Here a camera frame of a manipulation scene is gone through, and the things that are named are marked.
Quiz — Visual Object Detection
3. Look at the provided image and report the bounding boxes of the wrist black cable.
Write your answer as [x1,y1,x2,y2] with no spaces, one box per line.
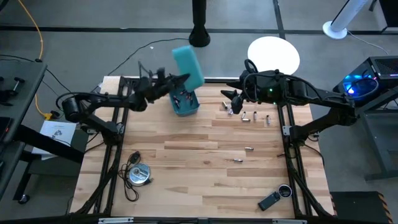
[243,58,259,76]
[137,60,154,82]

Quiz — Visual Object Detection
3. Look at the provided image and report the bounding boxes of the grey side desk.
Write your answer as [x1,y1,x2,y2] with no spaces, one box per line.
[0,60,48,144]

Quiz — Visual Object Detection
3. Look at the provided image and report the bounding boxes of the long black floor cable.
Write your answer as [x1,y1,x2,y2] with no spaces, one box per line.
[88,37,190,94]

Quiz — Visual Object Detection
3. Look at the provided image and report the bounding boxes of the white round disc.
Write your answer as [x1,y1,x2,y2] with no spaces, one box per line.
[247,36,301,78]

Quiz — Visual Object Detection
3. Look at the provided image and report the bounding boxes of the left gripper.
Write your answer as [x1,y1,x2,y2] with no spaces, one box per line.
[138,73,191,103]

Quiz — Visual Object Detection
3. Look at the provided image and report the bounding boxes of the black handheld device round lens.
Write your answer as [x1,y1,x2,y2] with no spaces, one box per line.
[257,184,294,212]

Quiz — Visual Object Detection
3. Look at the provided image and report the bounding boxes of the black computer with lights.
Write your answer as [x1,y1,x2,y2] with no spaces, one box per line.
[332,55,398,108]

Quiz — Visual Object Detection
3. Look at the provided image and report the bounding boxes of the yellow extension cable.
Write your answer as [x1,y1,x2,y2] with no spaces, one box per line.
[17,0,53,121]

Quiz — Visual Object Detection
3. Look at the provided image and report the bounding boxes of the white floor cable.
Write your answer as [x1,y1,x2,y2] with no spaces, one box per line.
[346,30,389,55]

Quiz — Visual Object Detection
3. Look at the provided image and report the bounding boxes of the black desk support beam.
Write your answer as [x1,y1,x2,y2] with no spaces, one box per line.
[12,124,85,164]

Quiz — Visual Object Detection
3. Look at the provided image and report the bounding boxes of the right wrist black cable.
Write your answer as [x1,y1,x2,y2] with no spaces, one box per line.
[243,58,259,76]

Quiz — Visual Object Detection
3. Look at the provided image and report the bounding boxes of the silver table edge bracket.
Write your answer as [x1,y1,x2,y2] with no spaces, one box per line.
[98,217,134,224]
[272,219,308,224]

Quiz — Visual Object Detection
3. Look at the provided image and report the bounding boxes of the black knob tool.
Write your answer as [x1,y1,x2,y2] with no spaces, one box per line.
[12,77,25,93]

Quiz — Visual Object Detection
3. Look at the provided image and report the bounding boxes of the black aluminium table frame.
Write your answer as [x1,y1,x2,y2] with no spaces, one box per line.
[70,76,335,218]

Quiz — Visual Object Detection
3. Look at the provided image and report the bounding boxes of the white tower fan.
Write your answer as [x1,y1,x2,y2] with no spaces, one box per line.
[322,0,369,40]

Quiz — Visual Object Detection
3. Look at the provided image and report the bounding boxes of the grey metal stand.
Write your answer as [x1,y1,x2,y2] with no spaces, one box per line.
[362,90,398,181]

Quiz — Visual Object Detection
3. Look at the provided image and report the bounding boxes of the thin black device cable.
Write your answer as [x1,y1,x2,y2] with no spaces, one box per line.
[117,151,141,202]

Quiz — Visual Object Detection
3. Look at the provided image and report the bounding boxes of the round silver metal device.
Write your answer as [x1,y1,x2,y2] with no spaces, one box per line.
[127,162,152,187]

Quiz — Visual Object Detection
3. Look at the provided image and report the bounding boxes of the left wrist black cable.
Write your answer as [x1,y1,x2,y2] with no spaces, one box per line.
[137,60,154,82]

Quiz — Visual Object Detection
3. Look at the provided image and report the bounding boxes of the teal plastic bin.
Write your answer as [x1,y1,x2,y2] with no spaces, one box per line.
[171,44,205,93]
[169,88,201,118]

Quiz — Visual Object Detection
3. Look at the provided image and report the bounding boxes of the white printed booklet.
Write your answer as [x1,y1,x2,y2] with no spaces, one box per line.
[32,120,78,161]

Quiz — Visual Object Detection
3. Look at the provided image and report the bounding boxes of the black furniture corner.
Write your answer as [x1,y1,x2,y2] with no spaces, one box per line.
[369,0,398,34]

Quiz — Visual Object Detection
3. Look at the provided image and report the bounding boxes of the thin black floor cable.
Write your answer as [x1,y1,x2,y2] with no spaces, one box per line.
[0,54,74,94]

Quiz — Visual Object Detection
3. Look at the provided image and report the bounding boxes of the black mat hazard stripes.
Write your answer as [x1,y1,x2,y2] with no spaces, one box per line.
[330,191,394,224]

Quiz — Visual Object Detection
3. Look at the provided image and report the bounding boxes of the black pole with base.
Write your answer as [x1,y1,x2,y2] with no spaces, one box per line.
[188,0,211,48]

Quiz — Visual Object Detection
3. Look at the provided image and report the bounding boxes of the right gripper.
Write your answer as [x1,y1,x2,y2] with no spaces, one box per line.
[220,72,285,105]

